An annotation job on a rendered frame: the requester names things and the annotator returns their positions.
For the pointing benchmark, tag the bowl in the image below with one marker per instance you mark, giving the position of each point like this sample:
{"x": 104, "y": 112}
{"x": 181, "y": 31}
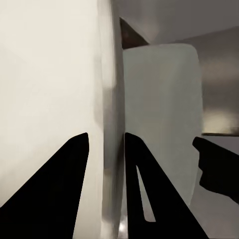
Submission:
{"x": 61, "y": 75}

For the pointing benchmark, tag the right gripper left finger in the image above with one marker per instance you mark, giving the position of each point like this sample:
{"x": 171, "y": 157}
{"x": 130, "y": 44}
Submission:
{"x": 46, "y": 206}

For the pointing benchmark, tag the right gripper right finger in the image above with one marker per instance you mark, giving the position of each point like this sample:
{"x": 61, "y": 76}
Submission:
{"x": 174, "y": 220}

